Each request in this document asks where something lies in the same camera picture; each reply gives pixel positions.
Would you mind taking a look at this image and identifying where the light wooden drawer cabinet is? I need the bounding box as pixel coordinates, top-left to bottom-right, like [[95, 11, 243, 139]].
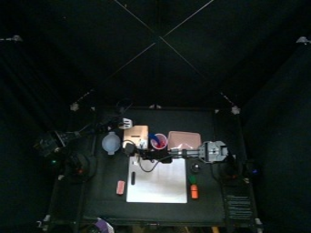
[[122, 125, 151, 144]]

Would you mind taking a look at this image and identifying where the pink square plate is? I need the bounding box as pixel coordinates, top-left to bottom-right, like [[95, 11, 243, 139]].
[[167, 130, 203, 151]]

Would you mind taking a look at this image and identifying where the white cutting board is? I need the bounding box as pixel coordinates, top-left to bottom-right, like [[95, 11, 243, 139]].
[[126, 155, 190, 205]]

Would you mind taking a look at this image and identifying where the black round object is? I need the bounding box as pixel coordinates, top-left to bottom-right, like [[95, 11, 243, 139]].
[[190, 163, 203, 174]]

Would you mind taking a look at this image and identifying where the pink eraser block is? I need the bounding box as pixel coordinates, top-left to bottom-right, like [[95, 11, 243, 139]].
[[115, 179, 128, 196]]

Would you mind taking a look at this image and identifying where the orange toy carrot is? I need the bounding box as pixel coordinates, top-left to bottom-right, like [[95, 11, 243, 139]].
[[189, 175, 201, 200]]

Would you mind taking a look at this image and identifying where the purple disc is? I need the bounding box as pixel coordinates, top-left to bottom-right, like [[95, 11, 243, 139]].
[[94, 217, 115, 233]]

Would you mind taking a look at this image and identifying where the black label plate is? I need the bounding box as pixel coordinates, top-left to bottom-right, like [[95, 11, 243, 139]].
[[225, 194, 255, 223]]

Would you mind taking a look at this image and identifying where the black cable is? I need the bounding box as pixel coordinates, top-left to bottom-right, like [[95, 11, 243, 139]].
[[139, 157, 165, 174]]

